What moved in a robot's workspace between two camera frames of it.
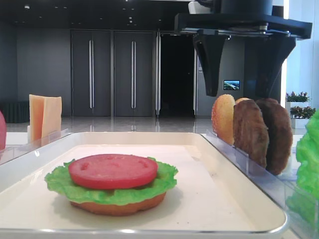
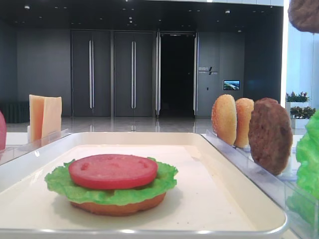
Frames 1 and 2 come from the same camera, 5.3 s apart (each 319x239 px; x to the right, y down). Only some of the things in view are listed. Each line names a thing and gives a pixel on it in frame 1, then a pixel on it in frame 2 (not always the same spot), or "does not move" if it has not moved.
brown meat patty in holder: [277, 120] does not move
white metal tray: [210, 197] does not move
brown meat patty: [250, 131] -> [303, 15]
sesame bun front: [223, 118] does not move
